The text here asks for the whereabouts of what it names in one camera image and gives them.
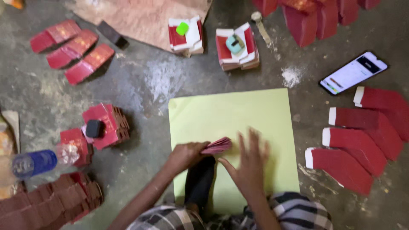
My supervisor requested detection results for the person's left hand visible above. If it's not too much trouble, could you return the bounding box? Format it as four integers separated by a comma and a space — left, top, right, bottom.
166, 141, 212, 175

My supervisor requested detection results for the person's right hand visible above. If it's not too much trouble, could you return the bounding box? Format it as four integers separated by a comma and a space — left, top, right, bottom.
218, 127, 272, 199

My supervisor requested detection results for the fanned bundle of pink cards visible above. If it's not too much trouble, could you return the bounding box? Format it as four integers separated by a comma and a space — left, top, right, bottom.
201, 137, 233, 155

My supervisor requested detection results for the black cloth pad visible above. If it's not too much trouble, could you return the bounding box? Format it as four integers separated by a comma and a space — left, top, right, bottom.
184, 156, 216, 212

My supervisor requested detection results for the light green paper sheet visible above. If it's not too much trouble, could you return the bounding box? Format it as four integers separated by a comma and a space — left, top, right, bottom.
168, 88, 300, 216

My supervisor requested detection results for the large stack of red cartons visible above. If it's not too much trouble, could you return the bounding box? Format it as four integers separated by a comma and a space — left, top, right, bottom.
81, 103, 130, 151

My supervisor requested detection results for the stack of red-white carton flats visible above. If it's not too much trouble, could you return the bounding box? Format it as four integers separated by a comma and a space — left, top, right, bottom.
215, 22, 260, 72
168, 15, 205, 58

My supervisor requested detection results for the black rounded weight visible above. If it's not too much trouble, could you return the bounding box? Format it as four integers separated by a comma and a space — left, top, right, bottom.
85, 119, 104, 139

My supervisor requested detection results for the teal tape dispenser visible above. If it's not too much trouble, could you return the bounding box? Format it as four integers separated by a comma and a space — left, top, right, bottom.
226, 34, 246, 55

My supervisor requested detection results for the person's checked garment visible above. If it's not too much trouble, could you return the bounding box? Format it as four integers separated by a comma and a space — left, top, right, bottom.
125, 191, 333, 230

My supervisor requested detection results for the bright green plastic piece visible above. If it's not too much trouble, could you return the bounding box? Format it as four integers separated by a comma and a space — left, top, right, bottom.
176, 22, 190, 36

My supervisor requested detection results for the small stack of red cartons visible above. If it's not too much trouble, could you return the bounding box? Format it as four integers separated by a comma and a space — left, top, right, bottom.
60, 128, 94, 167

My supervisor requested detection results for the beige stick with round cap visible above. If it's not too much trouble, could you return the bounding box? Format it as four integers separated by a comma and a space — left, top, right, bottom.
251, 11, 273, 46

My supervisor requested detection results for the shiny red card bundle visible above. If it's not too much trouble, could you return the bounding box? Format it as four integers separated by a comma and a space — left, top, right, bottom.
64, 43, 115, 86
46, 29, 99, 70
30, 19, 82, 54

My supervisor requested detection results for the brown paper sheet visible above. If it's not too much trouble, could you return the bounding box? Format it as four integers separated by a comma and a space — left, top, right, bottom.
65, 0, 213, 53

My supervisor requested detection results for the black rectangular block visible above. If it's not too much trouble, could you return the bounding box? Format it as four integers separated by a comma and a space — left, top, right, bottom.
96, 20, 130, 50

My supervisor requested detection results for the heap of brown-red card flats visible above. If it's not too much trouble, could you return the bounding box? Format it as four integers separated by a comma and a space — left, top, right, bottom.
0, 171, 104, 230

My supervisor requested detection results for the clear bottle with blue label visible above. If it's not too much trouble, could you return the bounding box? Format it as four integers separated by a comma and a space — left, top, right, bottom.
0, 143, 81, 187

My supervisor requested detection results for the white smartphone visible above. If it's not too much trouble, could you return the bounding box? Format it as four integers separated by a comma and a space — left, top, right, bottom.
319, 51, 389, 96

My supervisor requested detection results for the heap of red card bundles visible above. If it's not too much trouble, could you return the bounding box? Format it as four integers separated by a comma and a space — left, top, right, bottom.
251, 0, 382, 48

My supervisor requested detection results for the orange and beige bag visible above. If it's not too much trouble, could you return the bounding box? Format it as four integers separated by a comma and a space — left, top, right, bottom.
0, 110, 21, 200

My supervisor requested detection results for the orange object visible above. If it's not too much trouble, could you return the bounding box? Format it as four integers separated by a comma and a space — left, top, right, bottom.
3, 0, 25, 10

